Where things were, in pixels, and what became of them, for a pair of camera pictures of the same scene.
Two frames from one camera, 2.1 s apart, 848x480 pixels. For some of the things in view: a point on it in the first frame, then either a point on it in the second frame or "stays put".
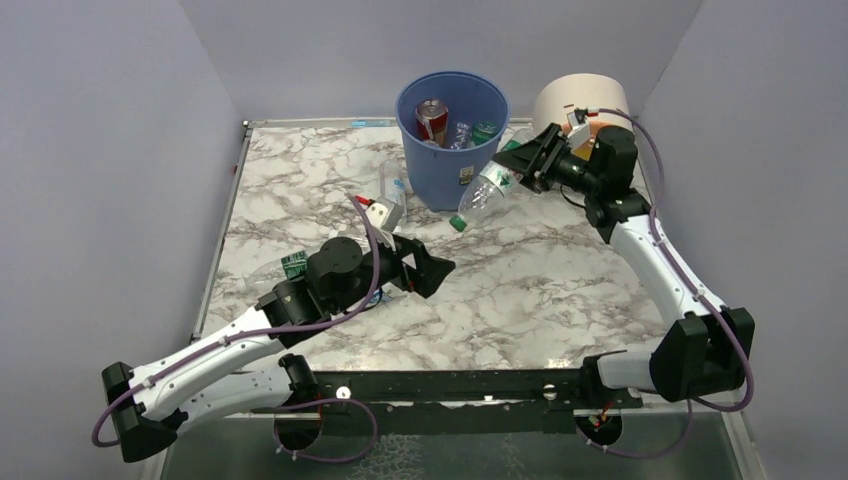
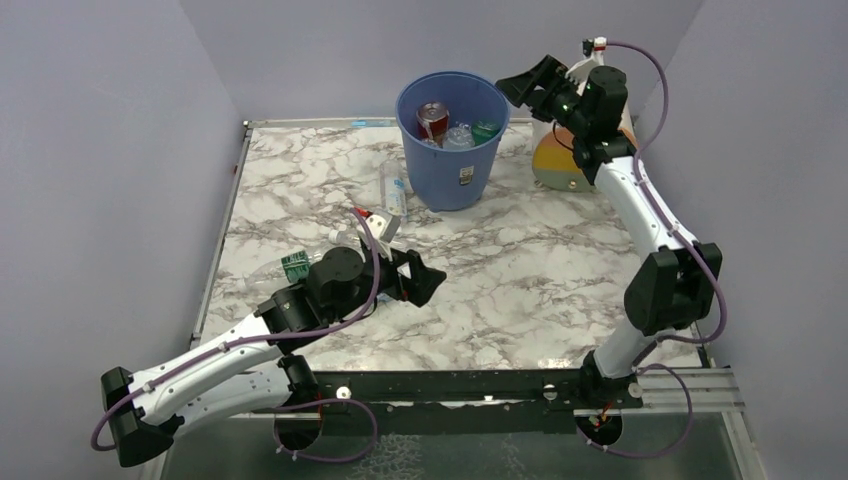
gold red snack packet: (432, 121) stays put
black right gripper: (542, 163) → (545, 86)
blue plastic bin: (441, 176) stays put
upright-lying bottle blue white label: (393, 183) stays put
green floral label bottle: (483, 131) stays put
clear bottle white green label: (486, 189) → (458, 137)
